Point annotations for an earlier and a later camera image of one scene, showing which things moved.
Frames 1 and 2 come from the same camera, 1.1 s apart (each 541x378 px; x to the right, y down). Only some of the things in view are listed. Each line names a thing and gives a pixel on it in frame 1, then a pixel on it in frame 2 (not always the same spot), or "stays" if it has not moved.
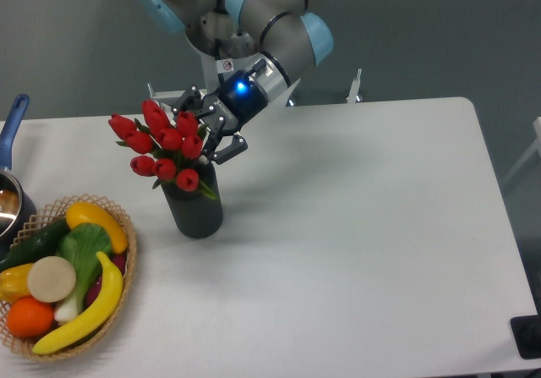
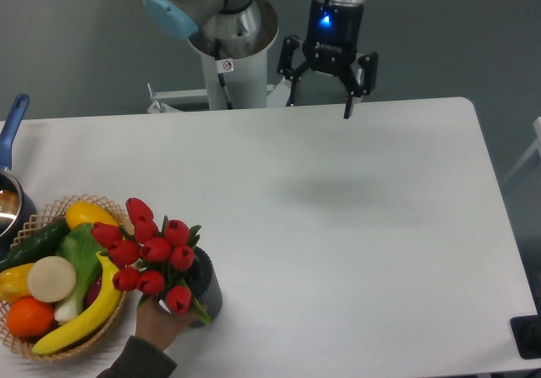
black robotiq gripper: [239, 97] → [334, 33]
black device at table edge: [527, 334] stays
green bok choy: [79, 244] stays
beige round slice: [51, 279] stays
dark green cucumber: [42, 243] stays
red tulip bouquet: [172, 147] → [150, 258]
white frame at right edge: [536, 145] stays
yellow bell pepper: [13, 282] stays
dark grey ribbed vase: [197, 214] → [205, 284]
